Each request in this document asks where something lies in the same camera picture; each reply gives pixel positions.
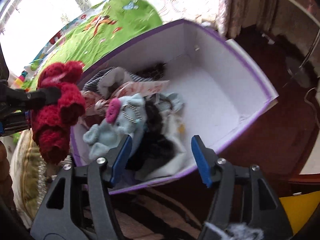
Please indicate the white purple storage box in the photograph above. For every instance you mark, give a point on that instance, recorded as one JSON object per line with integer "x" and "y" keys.
{"x": 223, "y": 89}

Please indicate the black white checkered cloth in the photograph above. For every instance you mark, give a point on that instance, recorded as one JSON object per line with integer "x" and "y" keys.
{"x": 91, "y": 84}

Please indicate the white lace curtain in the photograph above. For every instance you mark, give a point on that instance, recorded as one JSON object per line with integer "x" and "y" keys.
{"x": 27, "y": 25}

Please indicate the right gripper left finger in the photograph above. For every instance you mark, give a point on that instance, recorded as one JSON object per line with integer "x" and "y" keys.
{"x": 59, "y": 215}

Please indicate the purple floral drape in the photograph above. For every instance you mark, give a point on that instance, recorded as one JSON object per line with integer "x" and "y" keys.
{"x": 297, "y": 20}

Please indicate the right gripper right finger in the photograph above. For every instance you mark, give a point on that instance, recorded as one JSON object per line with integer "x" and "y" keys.
{"x": 262, "y": 214}

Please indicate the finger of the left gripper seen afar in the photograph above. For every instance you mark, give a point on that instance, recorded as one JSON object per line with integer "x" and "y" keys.
{"x": 43, "y": 97}

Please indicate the yellow object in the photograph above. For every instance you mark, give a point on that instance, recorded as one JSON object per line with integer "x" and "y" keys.
{"x": 300, "y": 208}

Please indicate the black fuzzy item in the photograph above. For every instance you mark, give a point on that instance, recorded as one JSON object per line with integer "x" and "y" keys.
{"x": 155, "y": 150}

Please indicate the red knitted item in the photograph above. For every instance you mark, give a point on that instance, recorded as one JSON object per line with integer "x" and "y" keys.
{"x": 52, "y": 124}

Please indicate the light blue fleece item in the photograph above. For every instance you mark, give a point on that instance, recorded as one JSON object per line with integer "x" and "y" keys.
{"x": 127, "y": 116}

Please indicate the red white floral cloth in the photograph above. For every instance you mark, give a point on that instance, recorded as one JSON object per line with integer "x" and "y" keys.
{"x": 95, "y": 104}

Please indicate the green cartoon bedsheet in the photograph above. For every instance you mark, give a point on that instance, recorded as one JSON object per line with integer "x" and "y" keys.
{"x": 87, "y": 38}

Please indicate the striped rug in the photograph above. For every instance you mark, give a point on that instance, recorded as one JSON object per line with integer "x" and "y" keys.
{"x": 150, "y": 214}

